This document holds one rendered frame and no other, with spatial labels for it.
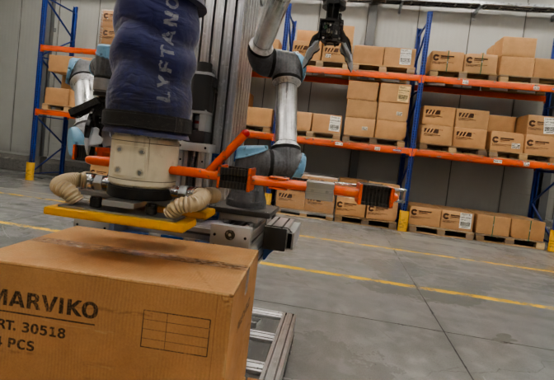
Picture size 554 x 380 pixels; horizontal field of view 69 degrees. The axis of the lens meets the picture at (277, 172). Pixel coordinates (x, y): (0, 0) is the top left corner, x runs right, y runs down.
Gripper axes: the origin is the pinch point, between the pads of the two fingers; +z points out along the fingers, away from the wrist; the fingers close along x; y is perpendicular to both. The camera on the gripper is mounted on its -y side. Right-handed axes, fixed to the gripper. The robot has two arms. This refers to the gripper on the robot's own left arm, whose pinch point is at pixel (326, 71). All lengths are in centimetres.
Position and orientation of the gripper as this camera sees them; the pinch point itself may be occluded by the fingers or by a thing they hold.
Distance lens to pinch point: 129.8
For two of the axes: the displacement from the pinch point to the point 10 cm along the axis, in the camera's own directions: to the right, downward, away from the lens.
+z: -1.1, 9.9, 0.5
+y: -1.5, 0.3, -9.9
